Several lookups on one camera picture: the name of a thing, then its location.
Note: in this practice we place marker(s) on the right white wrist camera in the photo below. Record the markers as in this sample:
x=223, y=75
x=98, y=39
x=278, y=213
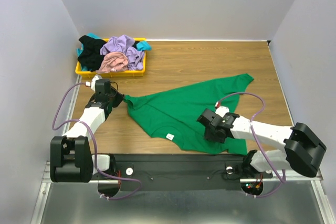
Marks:
x=221, y=110

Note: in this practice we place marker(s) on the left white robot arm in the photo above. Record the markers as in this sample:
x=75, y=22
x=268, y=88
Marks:
x=70, y=155

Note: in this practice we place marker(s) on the yellow plastic bin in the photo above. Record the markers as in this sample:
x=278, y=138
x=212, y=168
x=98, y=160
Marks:
x=110, y=73

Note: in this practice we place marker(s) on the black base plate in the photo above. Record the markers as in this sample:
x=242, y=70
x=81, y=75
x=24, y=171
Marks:
x=174, y=172

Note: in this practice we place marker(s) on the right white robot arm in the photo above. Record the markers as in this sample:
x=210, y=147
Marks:
x=295, y=147

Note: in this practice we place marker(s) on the black t-shirt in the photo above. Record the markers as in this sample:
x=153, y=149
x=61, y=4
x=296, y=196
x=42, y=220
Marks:
x=90, y=57

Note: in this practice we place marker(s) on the pink t-shirt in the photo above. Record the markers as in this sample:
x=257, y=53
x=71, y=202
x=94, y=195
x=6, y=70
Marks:
x=114, y=62

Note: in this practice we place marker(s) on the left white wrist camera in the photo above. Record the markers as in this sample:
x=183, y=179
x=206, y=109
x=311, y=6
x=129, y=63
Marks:
x=91, y=84

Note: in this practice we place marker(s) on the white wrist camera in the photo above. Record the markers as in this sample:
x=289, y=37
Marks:
x=91, y=84
x=221, y=110

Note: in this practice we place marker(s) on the lavender t-shirt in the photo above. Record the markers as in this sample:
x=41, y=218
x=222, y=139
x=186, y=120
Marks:
x=128, y=46

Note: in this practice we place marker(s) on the green t-shirt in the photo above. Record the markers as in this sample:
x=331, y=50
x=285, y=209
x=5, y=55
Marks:
x=173, y=114

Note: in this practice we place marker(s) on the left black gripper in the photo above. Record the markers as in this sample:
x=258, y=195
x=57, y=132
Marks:
x=115, y=98

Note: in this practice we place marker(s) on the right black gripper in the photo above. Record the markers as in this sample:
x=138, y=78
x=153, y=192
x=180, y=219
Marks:
x=205, y=118

